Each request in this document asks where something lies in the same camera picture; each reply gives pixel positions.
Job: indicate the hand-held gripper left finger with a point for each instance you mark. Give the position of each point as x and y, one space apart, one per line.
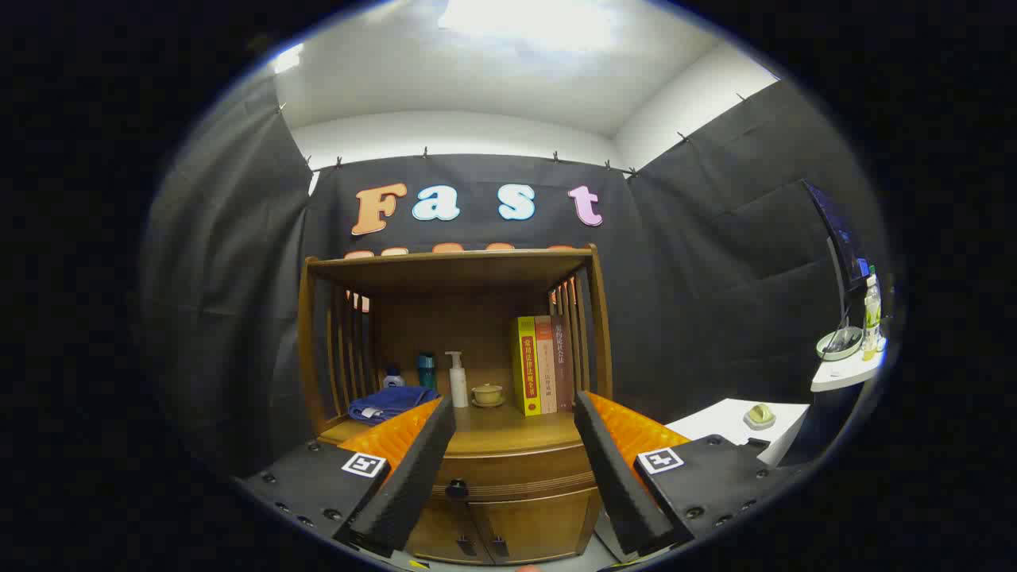
413 477

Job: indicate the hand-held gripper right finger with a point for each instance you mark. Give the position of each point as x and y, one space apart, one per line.
620 485

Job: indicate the wooden drawer with black knob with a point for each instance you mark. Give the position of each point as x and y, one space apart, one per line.
516 473

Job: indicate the wooden cabinet door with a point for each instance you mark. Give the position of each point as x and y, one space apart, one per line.
441 528
540 524

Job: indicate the wooden countertop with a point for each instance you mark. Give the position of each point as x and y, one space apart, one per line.
508 429

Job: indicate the white side cabinet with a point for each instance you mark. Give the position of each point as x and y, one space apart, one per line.
715 421

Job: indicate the wooden cabinet with slatted sides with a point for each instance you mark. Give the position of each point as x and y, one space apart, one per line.
445 278

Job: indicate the folded blue towel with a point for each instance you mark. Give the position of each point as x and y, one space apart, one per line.
389 403

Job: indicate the white pump bottle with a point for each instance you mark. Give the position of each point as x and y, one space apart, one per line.
458 389

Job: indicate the small white bottle blue cap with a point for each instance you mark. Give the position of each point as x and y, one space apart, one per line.
393 380

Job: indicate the teal bottle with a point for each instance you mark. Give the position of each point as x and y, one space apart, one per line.
427 372

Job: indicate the beige lidded tea bowl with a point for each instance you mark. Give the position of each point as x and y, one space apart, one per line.
487 394

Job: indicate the brown book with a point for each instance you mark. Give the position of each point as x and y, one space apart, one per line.
562 357

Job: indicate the orange book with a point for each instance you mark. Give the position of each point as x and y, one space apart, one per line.
547 365

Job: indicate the thick yellow book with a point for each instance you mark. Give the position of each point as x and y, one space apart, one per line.
527 373

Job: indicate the small pale green holder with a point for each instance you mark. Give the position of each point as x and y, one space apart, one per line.
760 415

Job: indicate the white side shelf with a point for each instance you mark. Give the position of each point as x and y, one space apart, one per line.
842 375

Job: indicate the pale green bowl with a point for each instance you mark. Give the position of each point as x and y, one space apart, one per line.
838 347

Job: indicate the green drink bottle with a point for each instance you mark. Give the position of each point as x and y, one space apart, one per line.
871 318

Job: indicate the dark monitor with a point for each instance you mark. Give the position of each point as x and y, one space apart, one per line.
842 234

